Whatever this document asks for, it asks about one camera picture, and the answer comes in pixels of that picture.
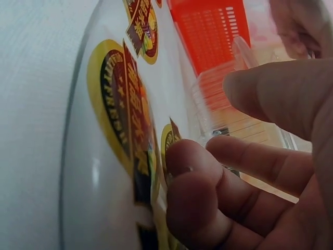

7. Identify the white round plate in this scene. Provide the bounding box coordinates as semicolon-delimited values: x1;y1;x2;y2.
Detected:
60;0;209;250

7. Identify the person's right hand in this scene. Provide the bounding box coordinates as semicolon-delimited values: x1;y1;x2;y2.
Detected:
165;58;333;250

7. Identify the yellow and brown round sticker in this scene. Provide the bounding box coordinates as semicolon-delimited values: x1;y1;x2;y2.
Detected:
122;0;160;65
86;39;160;208
160;117;183;183

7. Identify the clear plastic box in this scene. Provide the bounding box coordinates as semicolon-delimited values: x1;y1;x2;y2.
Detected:
188;35;323;204

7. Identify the orange plastic basket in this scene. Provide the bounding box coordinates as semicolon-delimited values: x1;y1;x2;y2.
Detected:
166;0;261;126

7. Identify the person's left hand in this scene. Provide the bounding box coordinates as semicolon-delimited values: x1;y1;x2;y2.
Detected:
269;0;333;59

